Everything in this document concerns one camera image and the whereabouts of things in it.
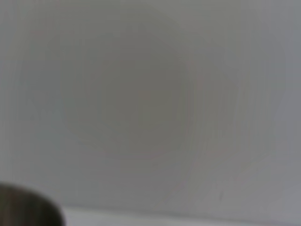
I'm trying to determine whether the stainless steel mixing bowl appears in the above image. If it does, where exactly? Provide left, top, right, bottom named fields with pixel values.
left=0, top=182, right=67, bottom=226

